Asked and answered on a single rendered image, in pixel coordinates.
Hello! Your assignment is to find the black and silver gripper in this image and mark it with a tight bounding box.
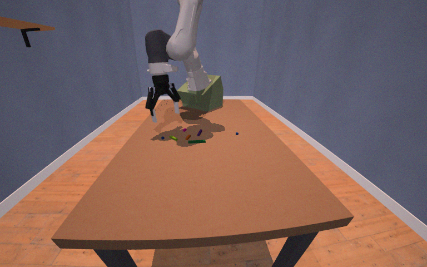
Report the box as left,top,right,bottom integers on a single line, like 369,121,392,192
145,75,181,123

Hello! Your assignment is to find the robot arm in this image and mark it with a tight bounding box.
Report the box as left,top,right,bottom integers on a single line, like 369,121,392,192
145,0,212,91

